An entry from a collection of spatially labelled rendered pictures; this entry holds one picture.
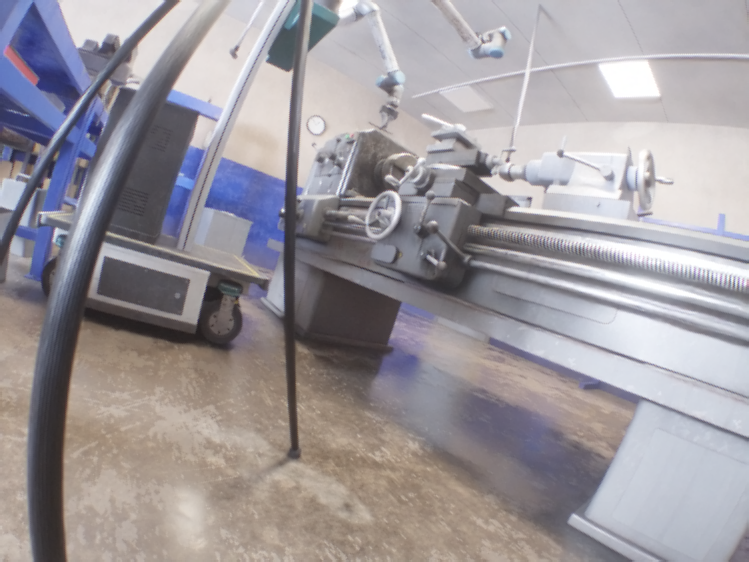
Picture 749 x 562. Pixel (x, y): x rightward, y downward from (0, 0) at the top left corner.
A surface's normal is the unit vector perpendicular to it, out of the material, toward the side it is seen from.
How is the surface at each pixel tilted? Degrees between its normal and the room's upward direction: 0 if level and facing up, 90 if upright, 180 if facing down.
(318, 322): 90
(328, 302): 90
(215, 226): 90
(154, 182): 90
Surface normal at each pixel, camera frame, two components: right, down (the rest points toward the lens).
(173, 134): 0.51, 0.19
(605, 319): -0.77, -0.23
